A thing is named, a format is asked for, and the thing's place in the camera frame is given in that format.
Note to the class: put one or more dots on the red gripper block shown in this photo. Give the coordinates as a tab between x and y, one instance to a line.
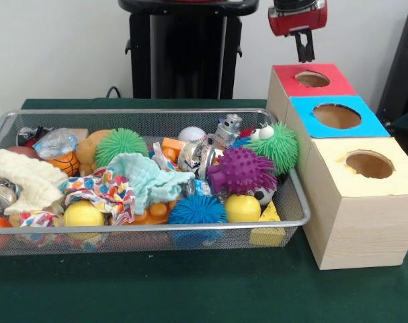
297	22

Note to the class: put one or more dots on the green spiky ball with eyes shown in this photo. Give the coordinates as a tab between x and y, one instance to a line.
276	146

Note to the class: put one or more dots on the plain green spiky ball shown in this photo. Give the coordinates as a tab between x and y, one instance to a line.
121	146

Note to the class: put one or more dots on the tan plush bear toy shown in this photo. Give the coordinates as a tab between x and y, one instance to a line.
86	153

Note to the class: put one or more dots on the wooden box with three holes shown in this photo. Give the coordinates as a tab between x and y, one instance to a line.
358	228

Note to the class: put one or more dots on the shallow clear mesh bin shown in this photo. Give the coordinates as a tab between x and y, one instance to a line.
156	240

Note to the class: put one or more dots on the black chair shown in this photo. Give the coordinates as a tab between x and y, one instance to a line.
402	67

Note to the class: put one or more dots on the silver toy robot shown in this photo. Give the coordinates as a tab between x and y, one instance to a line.
228	131

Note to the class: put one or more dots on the purple spiky toy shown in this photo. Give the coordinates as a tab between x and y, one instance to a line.
242	171

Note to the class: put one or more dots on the crushed silver drink can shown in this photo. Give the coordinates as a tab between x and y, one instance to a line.
195	156

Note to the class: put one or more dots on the blue spiky ball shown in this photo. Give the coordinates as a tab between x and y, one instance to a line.
197	209

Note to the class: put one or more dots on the light blue cloth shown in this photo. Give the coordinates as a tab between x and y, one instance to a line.
148	181

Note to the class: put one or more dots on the colourful patterned cloth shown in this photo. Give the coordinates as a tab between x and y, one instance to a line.
101	191

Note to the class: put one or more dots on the yellow ball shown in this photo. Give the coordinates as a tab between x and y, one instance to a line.
83	215

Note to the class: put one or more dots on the cream white cloth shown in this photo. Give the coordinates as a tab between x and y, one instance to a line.
25	178

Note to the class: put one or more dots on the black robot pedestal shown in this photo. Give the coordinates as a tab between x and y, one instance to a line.
176	50

